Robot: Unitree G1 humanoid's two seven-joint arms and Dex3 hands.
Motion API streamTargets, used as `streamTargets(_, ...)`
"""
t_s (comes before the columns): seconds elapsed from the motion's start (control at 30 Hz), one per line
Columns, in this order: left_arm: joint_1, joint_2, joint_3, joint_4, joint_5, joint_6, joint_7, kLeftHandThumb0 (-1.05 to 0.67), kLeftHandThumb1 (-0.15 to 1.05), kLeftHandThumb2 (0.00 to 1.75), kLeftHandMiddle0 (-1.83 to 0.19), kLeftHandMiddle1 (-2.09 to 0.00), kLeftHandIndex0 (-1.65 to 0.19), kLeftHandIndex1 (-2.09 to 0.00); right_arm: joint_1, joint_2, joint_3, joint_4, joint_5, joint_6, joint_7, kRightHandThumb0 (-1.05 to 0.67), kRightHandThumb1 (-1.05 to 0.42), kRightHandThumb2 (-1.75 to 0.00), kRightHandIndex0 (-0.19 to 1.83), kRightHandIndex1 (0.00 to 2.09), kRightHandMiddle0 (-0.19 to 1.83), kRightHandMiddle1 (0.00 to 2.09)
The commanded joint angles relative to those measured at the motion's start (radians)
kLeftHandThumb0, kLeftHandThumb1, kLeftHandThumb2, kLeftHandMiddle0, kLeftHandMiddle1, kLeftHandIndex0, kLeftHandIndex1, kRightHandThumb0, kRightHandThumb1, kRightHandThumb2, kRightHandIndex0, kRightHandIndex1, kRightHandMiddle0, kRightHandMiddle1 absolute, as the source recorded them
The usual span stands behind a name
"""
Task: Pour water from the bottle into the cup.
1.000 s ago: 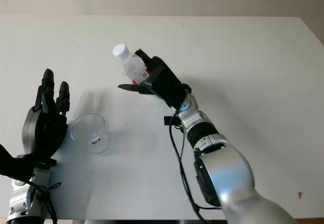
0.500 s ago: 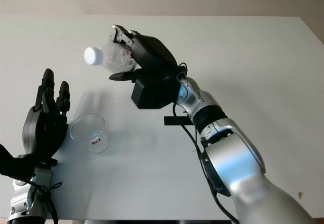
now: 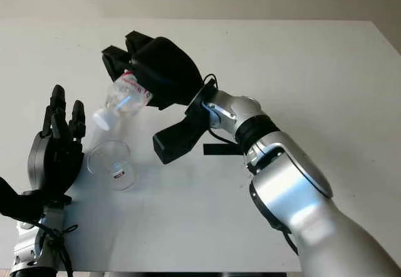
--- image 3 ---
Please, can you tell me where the black tape strip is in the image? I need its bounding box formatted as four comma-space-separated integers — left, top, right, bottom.
202, 143, 246, 157

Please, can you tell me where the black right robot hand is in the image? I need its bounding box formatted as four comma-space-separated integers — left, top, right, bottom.
101, 31, 204, 112

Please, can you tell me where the clear plastic cup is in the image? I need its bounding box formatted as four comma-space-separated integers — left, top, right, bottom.
86, 139, 138, 192

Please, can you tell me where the clear plastic water bottle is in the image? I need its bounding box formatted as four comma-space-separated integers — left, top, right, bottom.
92, 70, 154, 131

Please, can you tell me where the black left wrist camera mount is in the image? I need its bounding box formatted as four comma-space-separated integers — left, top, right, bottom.
0, 176, 73, 225

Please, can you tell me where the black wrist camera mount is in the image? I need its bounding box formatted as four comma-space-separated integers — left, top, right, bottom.
152, 82, 217, 165
0, 176, 73, 225

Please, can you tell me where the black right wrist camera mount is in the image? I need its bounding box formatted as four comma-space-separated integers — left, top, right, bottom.
152, 82, 217, 165

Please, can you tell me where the black robot torso edge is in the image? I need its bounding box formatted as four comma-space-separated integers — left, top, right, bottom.
103, 271, 288, 277

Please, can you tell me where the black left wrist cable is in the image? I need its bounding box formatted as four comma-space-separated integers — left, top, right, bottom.
31, 219, 79, 277

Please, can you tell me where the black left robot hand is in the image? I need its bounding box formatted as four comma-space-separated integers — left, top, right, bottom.
27, 85, 87, 196

